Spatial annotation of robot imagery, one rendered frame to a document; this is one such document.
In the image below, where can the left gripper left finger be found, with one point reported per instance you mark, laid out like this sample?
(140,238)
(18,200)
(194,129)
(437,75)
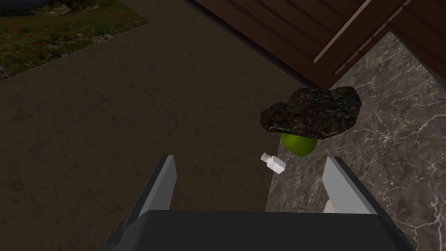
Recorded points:
(158,190)

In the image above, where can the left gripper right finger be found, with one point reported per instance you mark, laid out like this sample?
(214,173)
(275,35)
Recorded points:
(343,190)

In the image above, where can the green apple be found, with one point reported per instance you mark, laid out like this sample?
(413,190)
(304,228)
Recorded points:
(299,145)

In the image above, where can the small white bottle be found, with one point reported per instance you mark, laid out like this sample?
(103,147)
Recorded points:
(274,163)

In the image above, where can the dark rough lumpy object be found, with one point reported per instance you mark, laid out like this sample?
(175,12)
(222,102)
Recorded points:
(312,113)

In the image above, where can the dark brown wooden cabinet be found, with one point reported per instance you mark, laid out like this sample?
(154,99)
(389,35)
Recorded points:
(313,31)

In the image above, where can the flower meadow rug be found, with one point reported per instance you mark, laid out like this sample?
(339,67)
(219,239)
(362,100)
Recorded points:
(45,33)

